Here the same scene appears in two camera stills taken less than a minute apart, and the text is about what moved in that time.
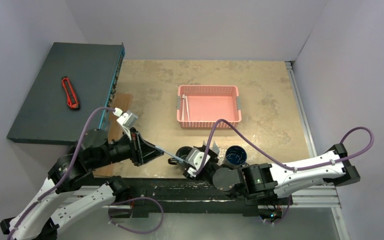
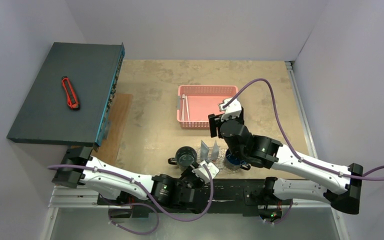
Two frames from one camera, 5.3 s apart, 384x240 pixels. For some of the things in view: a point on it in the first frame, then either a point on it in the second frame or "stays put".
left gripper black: (142, 151) → (189, 172)
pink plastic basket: (199, 106) stays put
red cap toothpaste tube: (215, 148) stays put
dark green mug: (181, 153) stays put
